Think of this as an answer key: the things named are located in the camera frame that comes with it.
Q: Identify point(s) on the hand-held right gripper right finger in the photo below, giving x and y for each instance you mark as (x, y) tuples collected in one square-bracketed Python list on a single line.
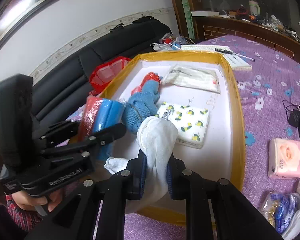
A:
[(169, 180)]

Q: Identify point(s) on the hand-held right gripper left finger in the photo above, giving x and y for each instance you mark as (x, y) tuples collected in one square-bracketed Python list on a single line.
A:
[(143, 177)]

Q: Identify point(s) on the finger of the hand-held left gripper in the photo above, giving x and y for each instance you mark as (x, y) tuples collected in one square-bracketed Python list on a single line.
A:
[(107, 133), (60, 131)]

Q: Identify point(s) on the red blue packaged towels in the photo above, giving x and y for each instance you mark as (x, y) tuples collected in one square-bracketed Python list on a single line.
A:
[(102, 112)]

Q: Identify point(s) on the white sock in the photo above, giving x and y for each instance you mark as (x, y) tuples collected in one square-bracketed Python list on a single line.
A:
[(157, 142)]

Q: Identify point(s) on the yellow taped cardboard box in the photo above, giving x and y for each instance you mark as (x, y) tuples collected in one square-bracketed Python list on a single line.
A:
[(215, 135)]

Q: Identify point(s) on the person's left forearm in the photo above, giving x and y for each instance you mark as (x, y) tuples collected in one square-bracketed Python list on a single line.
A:
[(20, 221)]

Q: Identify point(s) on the person's left hand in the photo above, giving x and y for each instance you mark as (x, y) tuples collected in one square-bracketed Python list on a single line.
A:
[(30, 203)]

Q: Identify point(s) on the blue knit glove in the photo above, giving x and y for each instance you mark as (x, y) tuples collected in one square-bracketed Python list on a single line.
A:
[(140, 105)]

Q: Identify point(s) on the lemon print tissue pack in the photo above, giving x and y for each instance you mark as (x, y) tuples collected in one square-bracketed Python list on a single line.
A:
[(190, 125)]

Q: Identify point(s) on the red plastic bag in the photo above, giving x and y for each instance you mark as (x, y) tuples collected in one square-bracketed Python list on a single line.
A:
[(107, 72)]

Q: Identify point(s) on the small red plastic wrapper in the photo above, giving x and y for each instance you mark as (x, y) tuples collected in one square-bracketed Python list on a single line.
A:
[(150, 78)]

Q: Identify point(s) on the clear bag of white cloth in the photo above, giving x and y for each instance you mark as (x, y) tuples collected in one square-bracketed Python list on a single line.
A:
[(192, 80)]

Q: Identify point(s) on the clear bag of small items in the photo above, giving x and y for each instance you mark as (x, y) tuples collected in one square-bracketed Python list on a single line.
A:
[(170, 42)]

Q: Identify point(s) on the framed picture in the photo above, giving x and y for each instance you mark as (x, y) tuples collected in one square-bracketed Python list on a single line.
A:
[(20, 5)]

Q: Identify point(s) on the clear bag of blue items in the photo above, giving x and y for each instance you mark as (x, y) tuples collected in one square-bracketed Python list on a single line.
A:
[(280, 210)]

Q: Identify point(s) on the pink tissue pack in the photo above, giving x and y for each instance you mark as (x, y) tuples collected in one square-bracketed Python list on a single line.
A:
[(287, 157)]

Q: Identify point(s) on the white notebook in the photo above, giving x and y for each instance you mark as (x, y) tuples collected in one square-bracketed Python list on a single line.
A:
[(240, 63)]

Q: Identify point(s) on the black pen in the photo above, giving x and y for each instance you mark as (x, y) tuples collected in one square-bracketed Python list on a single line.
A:
[(223, 50)]

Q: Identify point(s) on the slim silver pen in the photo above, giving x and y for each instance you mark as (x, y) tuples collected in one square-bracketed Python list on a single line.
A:
[(243, 57)]

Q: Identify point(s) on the flat white box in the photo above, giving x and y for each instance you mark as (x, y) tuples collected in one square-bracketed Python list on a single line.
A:
[(205, 13)]

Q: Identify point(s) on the wooden display cabinet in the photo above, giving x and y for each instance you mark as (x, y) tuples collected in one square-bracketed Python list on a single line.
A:
[(240, 28)]

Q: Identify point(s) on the cabinet clutter pile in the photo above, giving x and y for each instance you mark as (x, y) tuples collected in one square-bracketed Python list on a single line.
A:
[(272, 22)]

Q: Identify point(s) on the white lidded cup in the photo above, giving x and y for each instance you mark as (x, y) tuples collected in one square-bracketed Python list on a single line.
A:
[(254, 7)]

